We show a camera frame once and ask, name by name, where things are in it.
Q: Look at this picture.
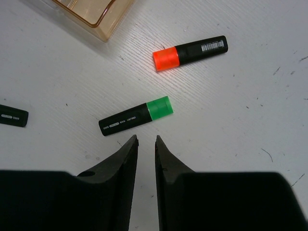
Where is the orange cap highlighter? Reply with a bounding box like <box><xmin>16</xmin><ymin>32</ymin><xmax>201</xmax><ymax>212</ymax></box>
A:
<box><xmin>153</xmin><ymin>36</ymin><xmax>228</xmax><ymax>71</ymax></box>

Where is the green cap highlighter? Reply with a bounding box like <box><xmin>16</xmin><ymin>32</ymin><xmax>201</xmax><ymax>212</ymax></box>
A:
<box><xmin>99</xmin><ymin>96</ymin><xmax>173</xmax><ymax>136</ymax></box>

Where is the orange transparent plastic container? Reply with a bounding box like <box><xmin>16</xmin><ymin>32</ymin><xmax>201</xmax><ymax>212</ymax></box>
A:
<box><xmin>53</xmin><ymin>0</ymin><xmax>134</xmax><ymax>42</ymax></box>

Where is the pink cap highlighter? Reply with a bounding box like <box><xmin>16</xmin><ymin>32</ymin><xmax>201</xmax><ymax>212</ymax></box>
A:
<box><xmin>0</xmin><ymin>105</ymin><xmax>29</xmax><ymax>128</ymax></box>

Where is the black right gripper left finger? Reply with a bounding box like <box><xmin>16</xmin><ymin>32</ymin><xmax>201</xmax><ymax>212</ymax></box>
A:
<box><xmin>0</xmin><ymin>135</ymin><xmax>139</xmax><ymax>231</ymax></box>

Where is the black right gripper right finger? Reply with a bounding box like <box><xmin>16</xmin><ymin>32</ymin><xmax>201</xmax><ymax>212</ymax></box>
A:
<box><xmin>155</xmin><ymin>137</ymin><xmax>308</xmax><ymax>231</ymax></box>

